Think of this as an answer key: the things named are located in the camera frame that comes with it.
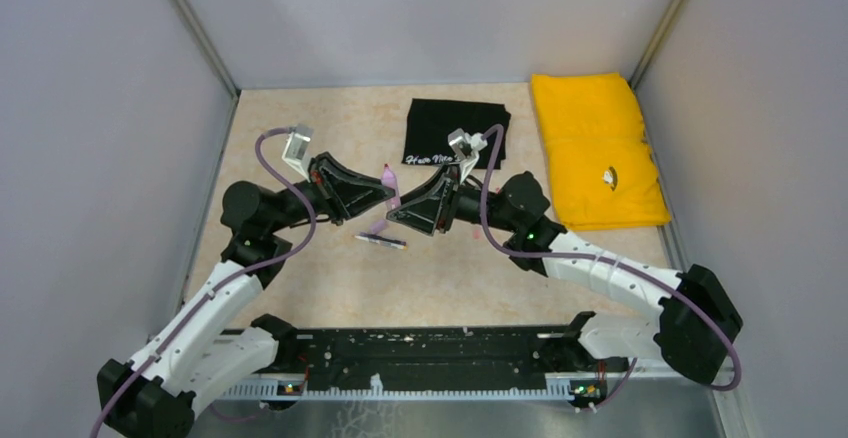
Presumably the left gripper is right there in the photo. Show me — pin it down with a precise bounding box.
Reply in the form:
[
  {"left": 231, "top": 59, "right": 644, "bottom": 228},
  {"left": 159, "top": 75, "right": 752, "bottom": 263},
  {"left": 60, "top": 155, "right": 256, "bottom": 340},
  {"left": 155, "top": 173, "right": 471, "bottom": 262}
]
[{"left": 266, "top": 150, "right": 396, "bottom": 234}]

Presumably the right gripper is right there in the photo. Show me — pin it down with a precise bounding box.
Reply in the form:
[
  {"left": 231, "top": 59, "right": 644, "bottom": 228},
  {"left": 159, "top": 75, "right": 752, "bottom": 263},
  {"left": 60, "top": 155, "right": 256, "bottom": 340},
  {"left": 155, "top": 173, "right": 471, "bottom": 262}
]
[{"left": 387, "top": 161, "right": 519, "bottom": 236}]

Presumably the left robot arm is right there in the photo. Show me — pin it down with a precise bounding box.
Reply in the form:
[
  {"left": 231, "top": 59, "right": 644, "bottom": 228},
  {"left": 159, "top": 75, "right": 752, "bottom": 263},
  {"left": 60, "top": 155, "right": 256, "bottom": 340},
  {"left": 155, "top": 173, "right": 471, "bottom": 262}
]
[{"left": 90, "top": 152, "right": 397, "bottom": 437}]

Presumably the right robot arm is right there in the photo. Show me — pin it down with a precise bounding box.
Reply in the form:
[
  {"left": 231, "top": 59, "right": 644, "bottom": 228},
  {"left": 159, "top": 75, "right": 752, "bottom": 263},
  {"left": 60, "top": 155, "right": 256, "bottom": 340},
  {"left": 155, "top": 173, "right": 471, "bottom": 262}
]
[{"left": 387, "top": 165, "right": 743, "bottom": 391}]

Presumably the purple pen cap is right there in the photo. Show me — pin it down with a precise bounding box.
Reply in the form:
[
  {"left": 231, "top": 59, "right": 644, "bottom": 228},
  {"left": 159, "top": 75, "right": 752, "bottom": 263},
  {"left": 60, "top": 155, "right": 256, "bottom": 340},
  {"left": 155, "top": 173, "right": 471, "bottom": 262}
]
[{"left": 368, "top": 219, "right": 389, "bottom": 235}]

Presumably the black folded t-shirt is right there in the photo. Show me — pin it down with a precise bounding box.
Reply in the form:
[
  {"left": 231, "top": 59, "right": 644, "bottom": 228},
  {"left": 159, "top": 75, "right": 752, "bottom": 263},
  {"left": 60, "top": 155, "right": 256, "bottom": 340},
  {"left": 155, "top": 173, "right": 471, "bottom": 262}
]
[{"left": 401, "top": 97, "right": 513, "bottom": 171}]

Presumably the yellow folded t-shirt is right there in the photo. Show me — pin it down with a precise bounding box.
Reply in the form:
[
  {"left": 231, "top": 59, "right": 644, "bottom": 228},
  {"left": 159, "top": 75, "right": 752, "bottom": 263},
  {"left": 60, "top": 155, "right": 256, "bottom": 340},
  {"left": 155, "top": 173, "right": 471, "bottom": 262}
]
[{"left": 531, "top": 73, "right": 671, "bottom": 231}]

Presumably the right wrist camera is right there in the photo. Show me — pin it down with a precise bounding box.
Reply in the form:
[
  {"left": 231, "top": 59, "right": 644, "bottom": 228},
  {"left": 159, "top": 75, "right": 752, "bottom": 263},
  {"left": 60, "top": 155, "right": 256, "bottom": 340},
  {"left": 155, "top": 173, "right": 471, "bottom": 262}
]
[{"left": 447, "top": 128, "right": 488, "bottom": 183}]

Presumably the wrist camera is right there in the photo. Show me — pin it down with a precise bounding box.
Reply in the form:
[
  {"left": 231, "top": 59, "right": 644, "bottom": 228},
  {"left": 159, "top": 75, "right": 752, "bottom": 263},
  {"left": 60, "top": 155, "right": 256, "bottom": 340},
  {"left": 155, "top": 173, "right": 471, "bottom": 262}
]
[
  {"left": 447, "top": 128, "right": 488, "bottom": 183},
  {"left": 282, "top": 124, "right": 314, "bottom": 179}
]

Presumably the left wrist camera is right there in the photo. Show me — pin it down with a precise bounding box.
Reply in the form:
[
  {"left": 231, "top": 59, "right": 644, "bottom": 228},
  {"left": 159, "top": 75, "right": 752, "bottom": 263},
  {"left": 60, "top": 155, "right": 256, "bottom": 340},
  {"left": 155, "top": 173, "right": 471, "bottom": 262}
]
[{"left": 282, "top": 124, "right": 314, "bottom": 179}]

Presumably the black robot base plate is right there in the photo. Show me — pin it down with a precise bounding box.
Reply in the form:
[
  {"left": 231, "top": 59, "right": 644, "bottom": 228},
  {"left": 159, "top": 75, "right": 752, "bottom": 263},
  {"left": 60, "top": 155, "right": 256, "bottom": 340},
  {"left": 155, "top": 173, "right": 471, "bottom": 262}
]
[{"left": 263, "top": 325, "right": 629, "bottom": 394}]

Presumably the aluminium frame rail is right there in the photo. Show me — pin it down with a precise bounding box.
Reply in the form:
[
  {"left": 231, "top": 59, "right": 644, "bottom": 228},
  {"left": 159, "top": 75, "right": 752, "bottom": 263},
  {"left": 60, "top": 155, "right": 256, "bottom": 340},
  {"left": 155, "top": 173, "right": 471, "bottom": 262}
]
[{"left": 139, "top": 332, "right": 738, "bottom": 402}]

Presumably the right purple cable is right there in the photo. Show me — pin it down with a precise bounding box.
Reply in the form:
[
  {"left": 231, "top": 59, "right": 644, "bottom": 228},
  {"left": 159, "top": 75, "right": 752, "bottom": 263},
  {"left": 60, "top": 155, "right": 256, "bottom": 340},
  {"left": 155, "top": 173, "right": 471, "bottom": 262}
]
[{"left": 478, "top": 123, "right": 743, "bottom": 412}]

